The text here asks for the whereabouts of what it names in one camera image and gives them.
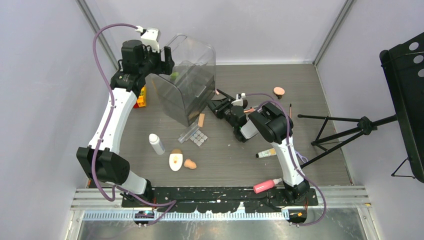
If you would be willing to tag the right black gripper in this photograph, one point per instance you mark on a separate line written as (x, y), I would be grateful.
(218, 106)

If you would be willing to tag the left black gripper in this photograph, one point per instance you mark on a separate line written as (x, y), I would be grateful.
(164, 67)

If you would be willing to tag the clear acrylic drawer organizer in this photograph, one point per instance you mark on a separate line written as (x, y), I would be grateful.
(184, 93)

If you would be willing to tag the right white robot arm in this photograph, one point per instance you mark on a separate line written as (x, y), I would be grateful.
(273, 124)

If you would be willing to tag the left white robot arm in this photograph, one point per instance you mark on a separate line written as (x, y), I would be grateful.
(100, 160)

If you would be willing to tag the pink makeup brush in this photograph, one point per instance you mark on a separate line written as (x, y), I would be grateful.
(250, 110)

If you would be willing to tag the beige makeup sponge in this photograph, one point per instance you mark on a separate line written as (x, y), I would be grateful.
(188, 163)

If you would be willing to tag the peach concealer stick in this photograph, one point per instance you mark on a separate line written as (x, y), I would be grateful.
(201, 120)

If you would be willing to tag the grey square sample palette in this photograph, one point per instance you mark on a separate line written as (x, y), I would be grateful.
(198, 138)

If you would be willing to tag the colourful toy block stack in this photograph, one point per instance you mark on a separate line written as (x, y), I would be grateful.
(141, 100)

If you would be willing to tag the pink round powder puff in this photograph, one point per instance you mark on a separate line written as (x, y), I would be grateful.
(279, 92)

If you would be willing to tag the clear small bottle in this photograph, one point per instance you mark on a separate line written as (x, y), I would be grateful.
(188, 132)

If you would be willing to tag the small printed cream tube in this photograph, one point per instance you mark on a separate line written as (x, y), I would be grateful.
(266, 153)

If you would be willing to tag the white oval compact case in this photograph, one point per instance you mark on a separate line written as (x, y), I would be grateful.
(175, 160)

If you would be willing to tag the white cylindrical bottle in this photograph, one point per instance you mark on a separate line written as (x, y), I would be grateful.
(156, 144)

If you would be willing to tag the purple eyelash curler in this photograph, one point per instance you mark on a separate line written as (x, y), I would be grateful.
(302, 158)

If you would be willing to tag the pink spray bottle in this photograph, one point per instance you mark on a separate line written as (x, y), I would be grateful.
(266, 185)

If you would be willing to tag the black tripod stand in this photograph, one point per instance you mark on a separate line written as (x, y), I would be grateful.
(364, 127)

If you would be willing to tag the black perforated panel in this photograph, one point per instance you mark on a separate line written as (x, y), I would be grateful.
(403, 67)

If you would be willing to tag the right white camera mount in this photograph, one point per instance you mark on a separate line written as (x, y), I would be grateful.
(240, 100)

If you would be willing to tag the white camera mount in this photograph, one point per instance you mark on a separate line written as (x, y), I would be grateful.
(150, 37)
(240, 100)

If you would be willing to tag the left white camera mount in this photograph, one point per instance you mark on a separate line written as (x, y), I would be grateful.
(150, 37)

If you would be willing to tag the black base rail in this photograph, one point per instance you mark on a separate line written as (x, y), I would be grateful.
(228, 199)

